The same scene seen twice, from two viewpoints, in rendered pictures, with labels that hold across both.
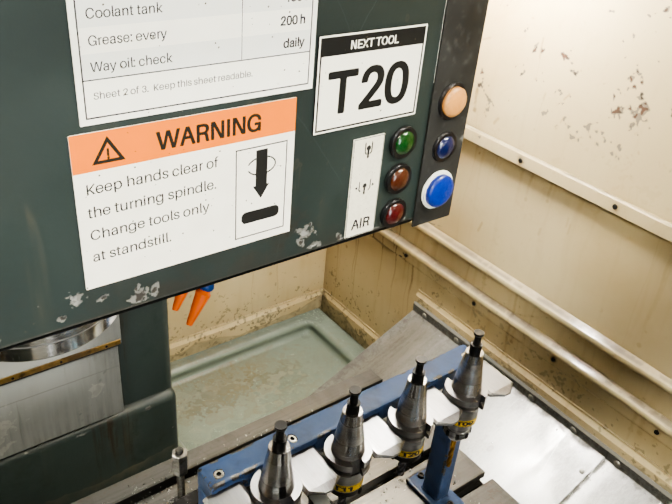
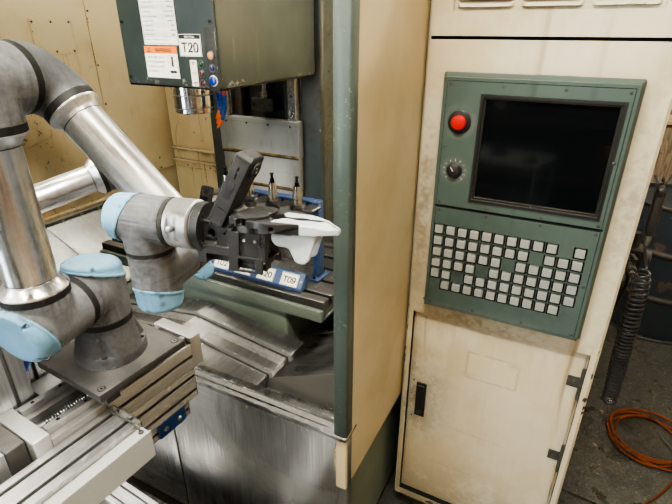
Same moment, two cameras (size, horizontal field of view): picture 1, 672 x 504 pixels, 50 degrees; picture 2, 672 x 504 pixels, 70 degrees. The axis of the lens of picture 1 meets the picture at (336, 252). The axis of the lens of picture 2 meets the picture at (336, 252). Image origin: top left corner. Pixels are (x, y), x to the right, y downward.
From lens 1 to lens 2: 1.86 m
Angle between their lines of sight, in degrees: 58
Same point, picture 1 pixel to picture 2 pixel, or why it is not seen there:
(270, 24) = (168, 30)
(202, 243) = (164, 74)
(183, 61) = (156, 35)
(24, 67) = (138, 33)
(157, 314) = (318, 190)
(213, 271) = (167, 82)
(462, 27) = (208, 36)
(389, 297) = not seen: hidden behind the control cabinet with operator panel
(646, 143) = not seen: hidden behind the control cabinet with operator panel
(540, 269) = not seen: hidden behind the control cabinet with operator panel
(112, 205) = (150, 60)
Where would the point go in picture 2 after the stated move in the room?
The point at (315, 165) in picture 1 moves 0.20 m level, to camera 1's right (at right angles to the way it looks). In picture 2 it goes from (182, 63) to (191, 68)
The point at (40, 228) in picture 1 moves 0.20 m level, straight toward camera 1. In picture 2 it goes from (141, 61) to (86, 64)
